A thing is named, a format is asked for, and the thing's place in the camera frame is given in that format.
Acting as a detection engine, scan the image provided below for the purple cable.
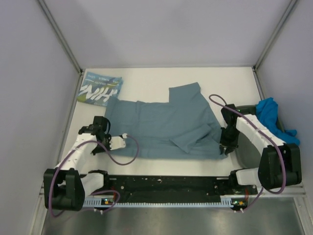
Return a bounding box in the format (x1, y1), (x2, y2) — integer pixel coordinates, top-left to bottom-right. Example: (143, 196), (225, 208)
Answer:
(48, 133), (140, 217)
(209, 94), (287, 213)

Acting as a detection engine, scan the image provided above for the right aluminium frame post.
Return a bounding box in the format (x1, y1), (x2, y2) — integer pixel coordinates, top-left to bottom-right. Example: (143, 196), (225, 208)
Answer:
(253, 0), (300, 71)

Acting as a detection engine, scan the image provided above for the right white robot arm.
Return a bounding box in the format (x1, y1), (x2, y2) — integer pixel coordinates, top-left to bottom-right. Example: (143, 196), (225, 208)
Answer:
(220, 104), (302, 194)

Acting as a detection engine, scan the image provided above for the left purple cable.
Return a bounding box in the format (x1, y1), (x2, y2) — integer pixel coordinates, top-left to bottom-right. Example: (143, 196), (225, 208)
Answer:
(48, 133), (140, 217)

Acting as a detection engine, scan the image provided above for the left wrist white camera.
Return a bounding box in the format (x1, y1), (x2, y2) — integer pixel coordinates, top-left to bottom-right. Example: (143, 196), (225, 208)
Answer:
(109, 133), (128, 151)

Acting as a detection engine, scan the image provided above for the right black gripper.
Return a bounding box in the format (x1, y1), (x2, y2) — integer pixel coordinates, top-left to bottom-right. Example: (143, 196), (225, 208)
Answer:
(220, 126), (240, 155)

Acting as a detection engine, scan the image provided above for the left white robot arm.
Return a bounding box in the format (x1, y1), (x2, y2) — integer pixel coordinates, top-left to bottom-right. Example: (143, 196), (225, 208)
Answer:
(44, 116), (111, 211)

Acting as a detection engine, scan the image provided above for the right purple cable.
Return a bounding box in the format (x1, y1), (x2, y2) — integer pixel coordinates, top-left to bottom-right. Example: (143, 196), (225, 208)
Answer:
(209, 94), (287, 213)

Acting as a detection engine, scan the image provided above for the grey-blue t shirt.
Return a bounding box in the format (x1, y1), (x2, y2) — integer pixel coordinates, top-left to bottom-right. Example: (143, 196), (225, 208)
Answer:
(105, 83), (227, 160)

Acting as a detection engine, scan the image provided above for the bright blue t shirt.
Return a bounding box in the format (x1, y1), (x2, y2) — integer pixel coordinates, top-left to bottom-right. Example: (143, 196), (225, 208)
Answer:
(256, 97), (300, 146)

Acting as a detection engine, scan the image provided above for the grey plastic bin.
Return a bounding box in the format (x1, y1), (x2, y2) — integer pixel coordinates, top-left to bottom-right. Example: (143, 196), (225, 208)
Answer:
(235, 105), (285, 168)

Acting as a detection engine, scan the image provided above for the folded printed blue t shirt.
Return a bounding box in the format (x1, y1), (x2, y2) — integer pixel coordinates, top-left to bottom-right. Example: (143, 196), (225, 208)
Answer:
(76, 71), (123, 107)

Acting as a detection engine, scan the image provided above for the left aluminium frame post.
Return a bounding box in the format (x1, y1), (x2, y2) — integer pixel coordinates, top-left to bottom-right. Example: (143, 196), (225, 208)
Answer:
(36, 0), (84, 74)

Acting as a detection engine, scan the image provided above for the aluminium frame post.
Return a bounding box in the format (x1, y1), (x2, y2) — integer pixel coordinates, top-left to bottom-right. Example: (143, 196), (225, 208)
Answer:
(36, 0), (84, 74)
(253, 0), (300, 71)

